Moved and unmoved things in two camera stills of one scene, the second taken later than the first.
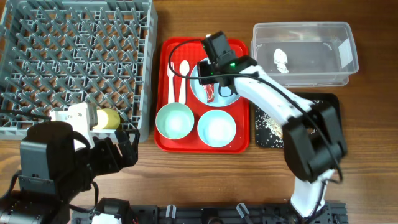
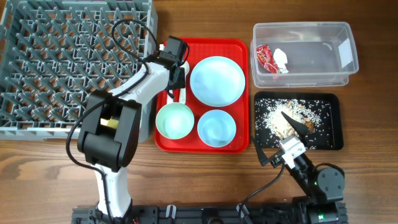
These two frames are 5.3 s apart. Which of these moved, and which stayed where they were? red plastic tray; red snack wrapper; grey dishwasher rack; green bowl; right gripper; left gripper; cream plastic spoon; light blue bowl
Moved: left gripper; red snack wrapper; right gripper
Stayed: cream plastic spoon; red plastic tray; light blue bowl; green bowl; grey dishwasher rack
